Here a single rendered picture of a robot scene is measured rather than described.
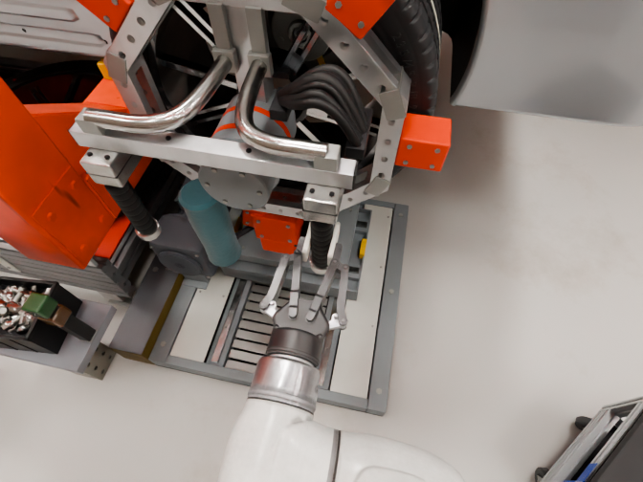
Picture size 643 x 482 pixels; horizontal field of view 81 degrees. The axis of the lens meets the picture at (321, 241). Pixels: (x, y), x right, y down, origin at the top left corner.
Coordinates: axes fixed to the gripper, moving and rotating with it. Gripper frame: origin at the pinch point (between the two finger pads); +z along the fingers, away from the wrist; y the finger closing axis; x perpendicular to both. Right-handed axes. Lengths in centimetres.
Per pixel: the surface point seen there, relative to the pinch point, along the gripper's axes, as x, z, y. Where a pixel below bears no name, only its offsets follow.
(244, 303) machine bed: -77, 15, -32
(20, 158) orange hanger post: 0, 6, -60
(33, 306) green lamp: -17, -16, -55
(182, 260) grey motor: -47, 13, -46
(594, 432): -67, -6, 81
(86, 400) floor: -83, -27, -75
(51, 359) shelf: -38, -22, -61
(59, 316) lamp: -23, -16, -53
